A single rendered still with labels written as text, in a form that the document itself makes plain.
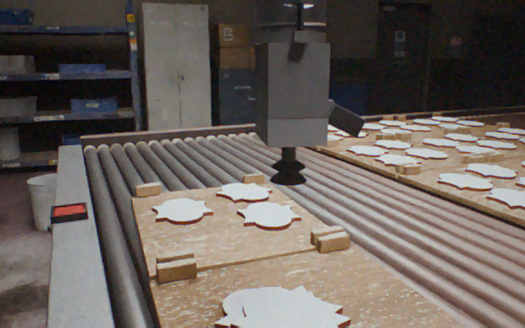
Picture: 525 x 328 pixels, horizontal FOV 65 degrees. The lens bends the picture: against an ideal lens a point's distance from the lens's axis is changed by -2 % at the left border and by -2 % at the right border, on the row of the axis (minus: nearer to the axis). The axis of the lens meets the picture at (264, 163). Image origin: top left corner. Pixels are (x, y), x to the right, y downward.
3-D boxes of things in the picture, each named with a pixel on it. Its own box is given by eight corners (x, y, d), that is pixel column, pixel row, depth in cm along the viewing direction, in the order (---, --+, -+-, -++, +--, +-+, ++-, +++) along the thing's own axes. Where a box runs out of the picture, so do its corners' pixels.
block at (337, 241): (320, 254, 71) (321, 240, 70) (315, 250, 72) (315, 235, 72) (351, 249, 73) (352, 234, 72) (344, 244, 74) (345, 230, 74)
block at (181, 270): (158, 285, 61) (156, 268, 60) (156, 280, 63) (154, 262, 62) (198, 278, 63) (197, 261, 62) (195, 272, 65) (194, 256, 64)
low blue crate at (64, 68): (59, 75, 459) (58, 64, 457) (57, 73, 492) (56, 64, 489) (107, 74, 483) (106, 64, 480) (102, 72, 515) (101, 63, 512)
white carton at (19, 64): (-8, 76, 453) (-11, 55, 448) (4, 75, 481) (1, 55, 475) (26, 75, 458) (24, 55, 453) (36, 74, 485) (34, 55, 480)
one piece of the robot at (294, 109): (384, 5, 41) (374, 167, 45) (350, 14, 49) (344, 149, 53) (262, 1, 39) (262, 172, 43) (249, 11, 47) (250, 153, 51)
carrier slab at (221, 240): (150, 285, 64) (149, 275, 64) (130, 201, 101) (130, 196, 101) (348, 249, 76) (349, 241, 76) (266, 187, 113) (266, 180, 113)
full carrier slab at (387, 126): (394, 143, 171) (395, 132, 170) (336, 128, 207) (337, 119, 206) (455, 137, 185) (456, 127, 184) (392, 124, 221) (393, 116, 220)
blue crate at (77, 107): (70, 113, 483) (69, 100, 479) (77, 109, 519) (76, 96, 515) (115, 112, 494) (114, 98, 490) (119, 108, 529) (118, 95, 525)
